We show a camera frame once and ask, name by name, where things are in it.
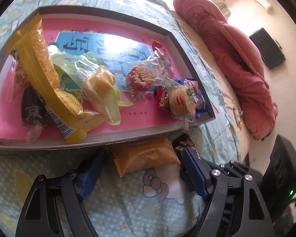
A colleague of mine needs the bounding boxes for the round cake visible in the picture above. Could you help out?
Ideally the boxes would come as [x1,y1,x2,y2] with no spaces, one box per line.
[166,85,197,131]

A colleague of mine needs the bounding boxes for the white metal rack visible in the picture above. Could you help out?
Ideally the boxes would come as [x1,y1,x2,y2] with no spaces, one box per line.
[215,2,231,18]

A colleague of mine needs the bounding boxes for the red quilt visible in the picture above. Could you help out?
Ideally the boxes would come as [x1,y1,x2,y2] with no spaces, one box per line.
[173,0,279,140]

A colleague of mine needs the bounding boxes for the blue cookie packet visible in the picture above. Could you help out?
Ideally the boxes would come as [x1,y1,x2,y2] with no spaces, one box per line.
[171,78,210,119]

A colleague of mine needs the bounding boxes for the long red snack packet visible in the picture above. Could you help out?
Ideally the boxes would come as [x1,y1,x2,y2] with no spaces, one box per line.
[150,38,175,109]

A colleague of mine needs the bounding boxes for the black television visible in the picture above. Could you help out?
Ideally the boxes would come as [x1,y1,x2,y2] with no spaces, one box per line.
[249,28,286,70]

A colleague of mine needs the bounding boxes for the round red hawthorn packet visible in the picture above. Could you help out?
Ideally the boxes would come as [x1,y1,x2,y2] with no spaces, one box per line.
[125,47,174,95]

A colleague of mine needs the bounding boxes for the long yellow snack packet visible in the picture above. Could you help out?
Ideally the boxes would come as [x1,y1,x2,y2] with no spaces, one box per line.
[6,13,104,145]

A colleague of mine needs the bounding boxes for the light blue printed blanket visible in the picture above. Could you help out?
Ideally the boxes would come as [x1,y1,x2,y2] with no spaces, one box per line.
[0,0,242,237]

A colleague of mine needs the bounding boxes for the dark candy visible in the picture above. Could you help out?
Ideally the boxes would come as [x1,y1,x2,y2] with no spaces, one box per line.
[173,134,201,159]
[20,86,51,142]

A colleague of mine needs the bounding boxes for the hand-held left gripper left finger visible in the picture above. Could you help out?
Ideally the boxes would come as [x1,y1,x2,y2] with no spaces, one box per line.
[15,150,107,237]

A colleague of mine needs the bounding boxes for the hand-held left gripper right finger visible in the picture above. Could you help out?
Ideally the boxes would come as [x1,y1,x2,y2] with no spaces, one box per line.
[179,146,275,237]

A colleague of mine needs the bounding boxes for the shallow cardboard box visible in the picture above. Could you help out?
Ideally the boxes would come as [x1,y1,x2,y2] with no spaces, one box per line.
[0,6,216,151]

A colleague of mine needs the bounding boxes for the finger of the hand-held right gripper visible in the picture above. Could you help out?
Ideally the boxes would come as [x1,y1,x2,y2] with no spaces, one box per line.
[221,161,251,178]

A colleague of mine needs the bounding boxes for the orange snack packet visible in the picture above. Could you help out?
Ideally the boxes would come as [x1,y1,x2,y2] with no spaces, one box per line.
[111,138,181,177]

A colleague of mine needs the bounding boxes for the green pastry packet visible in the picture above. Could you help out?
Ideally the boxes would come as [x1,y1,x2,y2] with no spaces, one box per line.
[49,52,121,126]

